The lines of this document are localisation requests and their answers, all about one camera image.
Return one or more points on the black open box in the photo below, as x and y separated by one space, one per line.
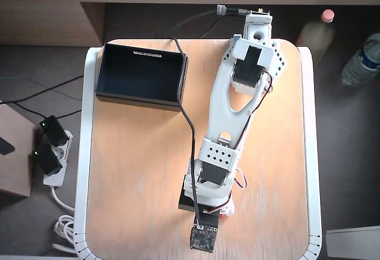
139 76

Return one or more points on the brown wooden side furniture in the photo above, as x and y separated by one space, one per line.
15 171

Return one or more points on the black wrist camera circuit board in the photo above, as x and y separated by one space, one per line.
202 239

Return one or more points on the black power adapter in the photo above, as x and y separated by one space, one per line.
55 131
47 159

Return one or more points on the yellow bottle with pink cap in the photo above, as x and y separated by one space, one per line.
317 36

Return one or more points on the white power strip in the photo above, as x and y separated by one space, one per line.
66 148

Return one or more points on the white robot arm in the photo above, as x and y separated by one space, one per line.
222 105

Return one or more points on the wooden bed frame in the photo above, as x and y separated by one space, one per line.
44 13

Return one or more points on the red lego block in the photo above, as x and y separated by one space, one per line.
221 215

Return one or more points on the clear plastic water bottle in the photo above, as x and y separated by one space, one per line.
360 61

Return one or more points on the white box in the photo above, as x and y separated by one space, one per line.
353 245

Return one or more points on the flat black device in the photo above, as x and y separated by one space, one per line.
5 147

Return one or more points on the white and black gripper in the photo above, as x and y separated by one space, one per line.
187 204

